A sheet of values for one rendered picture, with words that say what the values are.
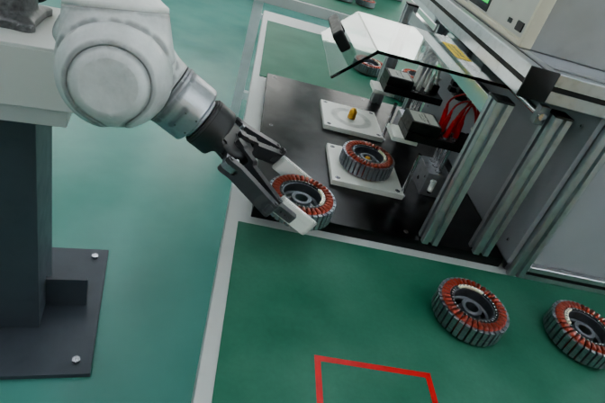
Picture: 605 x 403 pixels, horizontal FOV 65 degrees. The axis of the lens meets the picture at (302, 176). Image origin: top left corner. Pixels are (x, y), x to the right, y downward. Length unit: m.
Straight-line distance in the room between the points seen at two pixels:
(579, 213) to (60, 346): 1.30
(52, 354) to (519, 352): 1.17
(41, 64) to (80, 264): 0.89
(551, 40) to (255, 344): 0.64
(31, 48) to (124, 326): 0.90
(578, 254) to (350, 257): 0.43
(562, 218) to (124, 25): 0.74
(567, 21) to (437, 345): 0.53
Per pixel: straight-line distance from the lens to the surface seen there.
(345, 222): 0.85
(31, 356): 1.53
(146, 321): 1.61
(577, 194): 0.90
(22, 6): 1.11
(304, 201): 0.78
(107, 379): 1.49
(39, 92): 1.04
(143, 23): 0.50
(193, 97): 0.66
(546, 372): 0.83
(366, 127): 1.20
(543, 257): 0.99
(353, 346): 0.68
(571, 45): 0.90
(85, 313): 1.61
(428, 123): 0.96
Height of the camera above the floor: 1.24
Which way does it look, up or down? 31 degrees down
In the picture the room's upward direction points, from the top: 18 degrees clockwise
